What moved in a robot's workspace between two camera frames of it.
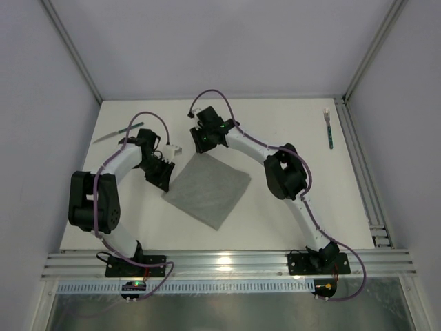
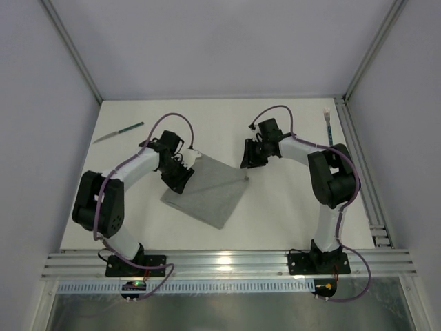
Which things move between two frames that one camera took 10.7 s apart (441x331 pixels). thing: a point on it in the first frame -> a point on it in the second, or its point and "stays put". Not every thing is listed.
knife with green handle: x=140 y=124 stays put
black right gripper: x=198 y=136 -> x=249 y=154
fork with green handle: x=326 y=113 stays put
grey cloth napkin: x=206 y=189 stays put
